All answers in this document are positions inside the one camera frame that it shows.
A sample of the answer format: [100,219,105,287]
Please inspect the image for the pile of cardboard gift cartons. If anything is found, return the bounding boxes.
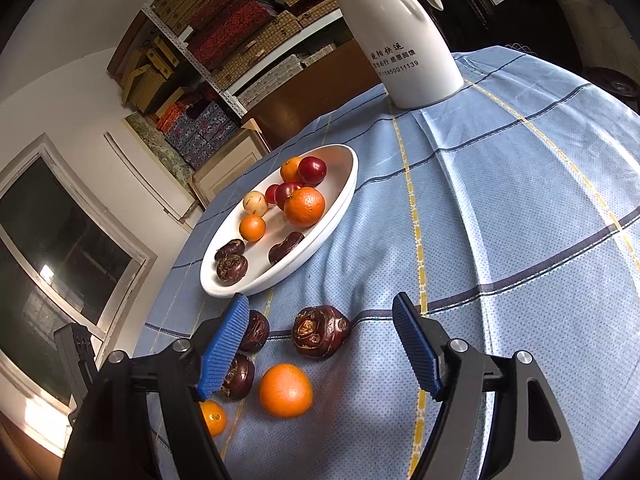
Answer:
[107,25,242,171]

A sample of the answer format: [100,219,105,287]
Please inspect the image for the rows of patterned flat boxes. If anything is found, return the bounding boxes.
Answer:
[150,0,346,106]

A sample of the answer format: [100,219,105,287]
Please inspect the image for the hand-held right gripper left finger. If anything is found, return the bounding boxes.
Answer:
[59,294,251,480]

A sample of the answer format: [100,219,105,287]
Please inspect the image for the marbled green board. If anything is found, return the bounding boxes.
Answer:
[125,112,201,201]

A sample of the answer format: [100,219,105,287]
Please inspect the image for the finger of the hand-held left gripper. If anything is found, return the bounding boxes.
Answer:
[53,322,101,413]

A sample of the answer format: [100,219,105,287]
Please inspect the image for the blue checked tablecloth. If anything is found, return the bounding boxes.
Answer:
[132,45,640,480]

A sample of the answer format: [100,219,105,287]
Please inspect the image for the large dimpled mandarin orange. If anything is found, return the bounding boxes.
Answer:
[284,186,326,227]

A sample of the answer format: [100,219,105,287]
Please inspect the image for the dark brown water chestnut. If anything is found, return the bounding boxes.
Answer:
[239,309,271,352]
[268,231,306,266]
[220,353,256,400]
[214,239,246,262]
[216,254,249,287]
[291,305,351,360]

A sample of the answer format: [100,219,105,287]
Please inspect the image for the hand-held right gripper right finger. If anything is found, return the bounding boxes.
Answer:
[392,291,583,480]

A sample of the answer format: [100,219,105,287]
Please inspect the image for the metal framed window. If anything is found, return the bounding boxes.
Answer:
[0,135,158,456]

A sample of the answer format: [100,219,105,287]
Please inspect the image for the white thermos jug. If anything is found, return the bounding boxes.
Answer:
[322,0,465,110]

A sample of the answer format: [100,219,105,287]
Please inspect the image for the small smooth orange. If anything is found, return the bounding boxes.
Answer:
[280,156,304,183]
[199,399,228,437]
[239,214,267,242]
[258,363,314,418]

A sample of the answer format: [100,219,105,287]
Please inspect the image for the white ceramic plate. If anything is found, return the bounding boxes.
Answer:
[200,144,359,298]

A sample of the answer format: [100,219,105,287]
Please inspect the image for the thin wooden strip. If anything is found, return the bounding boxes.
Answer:
[104,131,197,231]

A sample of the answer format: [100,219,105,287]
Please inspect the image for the large red plum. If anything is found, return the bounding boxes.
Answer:
[298,156,328,183]

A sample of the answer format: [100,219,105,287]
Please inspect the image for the white metal shelf rack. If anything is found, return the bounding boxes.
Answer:
[107,0,526,116]

